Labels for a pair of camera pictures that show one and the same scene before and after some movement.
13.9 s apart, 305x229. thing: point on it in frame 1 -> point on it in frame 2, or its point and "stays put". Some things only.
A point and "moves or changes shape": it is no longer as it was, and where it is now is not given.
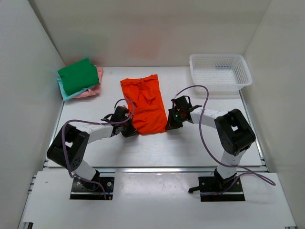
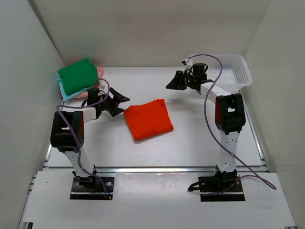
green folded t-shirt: x=78 y=76 stays put
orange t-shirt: x=149 y=116 moves or changes shape
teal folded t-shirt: x=65 y=96 stays put
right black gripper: x=170 y=124 -> x=177 y=82
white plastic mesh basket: x=219 y=73 stays put
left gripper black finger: x=128 y=130 -> x=109 y=102
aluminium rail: x=159 y=170 stays put
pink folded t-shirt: x=95 y=89 stays put
